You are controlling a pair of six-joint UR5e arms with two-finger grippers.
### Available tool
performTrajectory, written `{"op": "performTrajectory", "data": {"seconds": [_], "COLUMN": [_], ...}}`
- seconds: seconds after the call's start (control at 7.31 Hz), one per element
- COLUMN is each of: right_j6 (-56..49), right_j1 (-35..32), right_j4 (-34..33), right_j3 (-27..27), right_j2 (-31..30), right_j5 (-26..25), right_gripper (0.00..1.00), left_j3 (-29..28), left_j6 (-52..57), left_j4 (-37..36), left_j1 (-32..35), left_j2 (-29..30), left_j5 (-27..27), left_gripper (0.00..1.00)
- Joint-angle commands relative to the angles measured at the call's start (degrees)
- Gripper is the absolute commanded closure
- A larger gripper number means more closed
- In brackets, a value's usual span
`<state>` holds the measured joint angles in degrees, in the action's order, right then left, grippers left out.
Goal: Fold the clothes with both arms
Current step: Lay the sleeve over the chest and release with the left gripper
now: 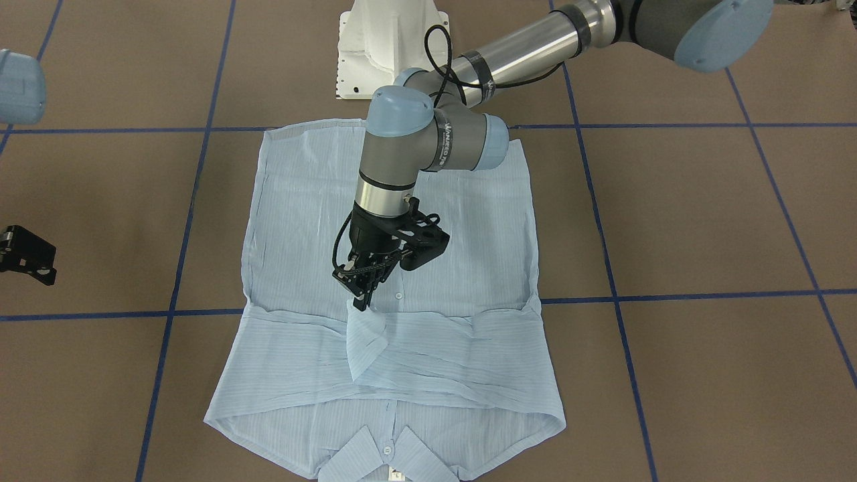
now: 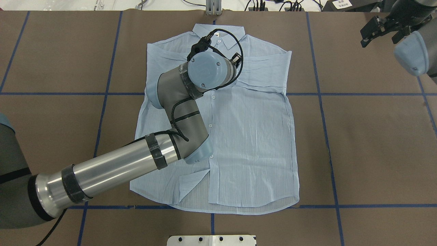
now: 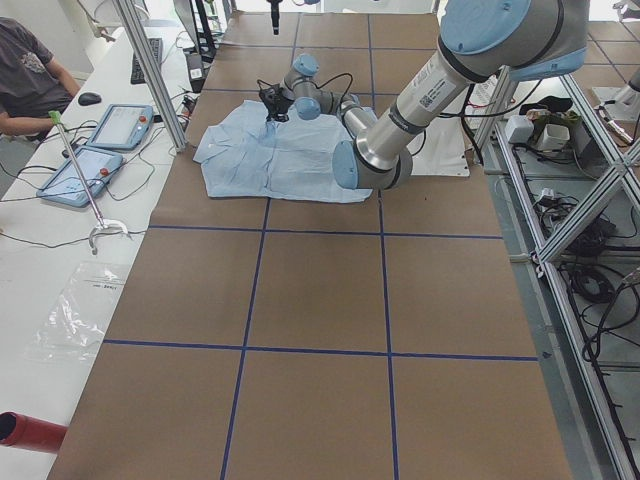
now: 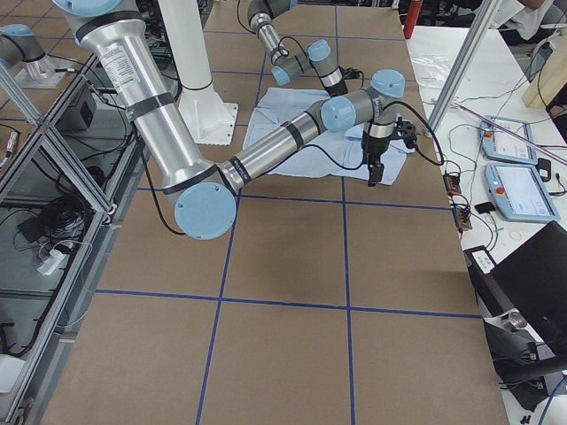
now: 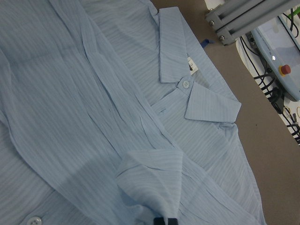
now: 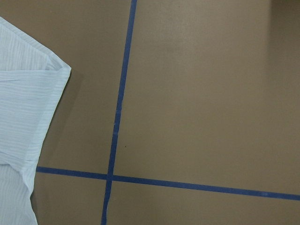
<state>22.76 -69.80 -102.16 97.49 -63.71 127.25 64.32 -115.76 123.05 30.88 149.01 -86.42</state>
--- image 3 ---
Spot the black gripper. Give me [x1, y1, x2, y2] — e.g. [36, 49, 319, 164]
[267, 97, 293, 123]
[268, 0, 281, 35]

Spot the light blue button-up shirt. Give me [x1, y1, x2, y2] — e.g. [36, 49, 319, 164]
[193, 100, 372, 204]

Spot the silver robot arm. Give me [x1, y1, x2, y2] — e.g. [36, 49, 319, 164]
[266, 0, 324, 36]
[259, 0, 590, 190]

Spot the black keyboard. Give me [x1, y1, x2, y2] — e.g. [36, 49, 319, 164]
[130, 37, 165, 85]

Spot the blue teach pendant far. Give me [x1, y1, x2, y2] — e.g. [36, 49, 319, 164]
[86, 104, 154, 151]

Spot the blue teach pendant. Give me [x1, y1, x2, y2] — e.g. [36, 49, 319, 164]
[86, 104, 154, 151]
[36, 145, 124, 209]

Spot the black computer mouse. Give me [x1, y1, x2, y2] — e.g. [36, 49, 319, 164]
[77, 92, 102, 106]

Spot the blue teach pendant near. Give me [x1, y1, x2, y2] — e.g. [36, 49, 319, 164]
[36, 145, 124, 209]

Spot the metal reacher grabber stick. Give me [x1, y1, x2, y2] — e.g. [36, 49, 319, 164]
[48, 110, 130, 256]

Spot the seated person dark shirt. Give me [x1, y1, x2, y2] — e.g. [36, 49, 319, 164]
[1, 17, 80, 141]

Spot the clear plastic bag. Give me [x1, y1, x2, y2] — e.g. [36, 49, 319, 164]
[25, 261, 131, 363]

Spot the red cylinder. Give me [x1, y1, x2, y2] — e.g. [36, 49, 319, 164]
[1, 412, 67, 454]

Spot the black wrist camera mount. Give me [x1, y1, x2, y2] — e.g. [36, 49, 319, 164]
[256, 79, 281, 108]

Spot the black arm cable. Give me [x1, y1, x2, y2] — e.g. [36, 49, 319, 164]
[314, 72, 356, 101]

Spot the aluminium frame post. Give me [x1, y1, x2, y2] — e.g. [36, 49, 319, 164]
[113, 0, 187, 153]

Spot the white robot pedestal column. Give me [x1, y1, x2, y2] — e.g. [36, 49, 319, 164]
[408, 118, 470, 177]

